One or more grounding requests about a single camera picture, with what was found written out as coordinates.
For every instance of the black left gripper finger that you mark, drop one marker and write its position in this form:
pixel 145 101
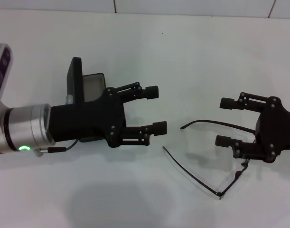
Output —
pixel 152 92
pixel 159 128

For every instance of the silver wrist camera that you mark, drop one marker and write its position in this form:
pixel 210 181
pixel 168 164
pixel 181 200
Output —
pixel 2 69

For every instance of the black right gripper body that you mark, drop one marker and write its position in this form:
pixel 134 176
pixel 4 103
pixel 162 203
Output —
pixel 275 133

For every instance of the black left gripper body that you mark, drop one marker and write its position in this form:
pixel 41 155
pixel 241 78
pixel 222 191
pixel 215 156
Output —
pixel 87 121

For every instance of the black glasses case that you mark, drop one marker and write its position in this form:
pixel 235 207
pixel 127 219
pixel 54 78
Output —
pixel 74 78

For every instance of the black glasses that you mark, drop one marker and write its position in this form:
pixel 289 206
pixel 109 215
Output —
pixel 220 195

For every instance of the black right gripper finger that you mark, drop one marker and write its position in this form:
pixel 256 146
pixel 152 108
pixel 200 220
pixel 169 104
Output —
pixel 226 141
pixel 229 103

